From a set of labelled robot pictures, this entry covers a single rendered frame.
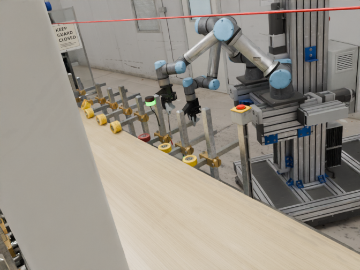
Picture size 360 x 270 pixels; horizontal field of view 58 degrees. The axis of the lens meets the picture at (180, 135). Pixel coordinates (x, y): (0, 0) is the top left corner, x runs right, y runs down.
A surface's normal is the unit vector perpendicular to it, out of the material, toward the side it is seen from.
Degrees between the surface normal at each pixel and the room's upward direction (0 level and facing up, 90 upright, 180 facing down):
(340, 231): 0
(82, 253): 90
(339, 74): 90
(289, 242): 0
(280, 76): 96
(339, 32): 90
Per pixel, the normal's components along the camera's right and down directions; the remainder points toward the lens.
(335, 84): 0.15, 0.40
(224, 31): -0.40, 0.36
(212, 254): -0.16, -0.89
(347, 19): -0.77, 0.38
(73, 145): 0.59, 0.25
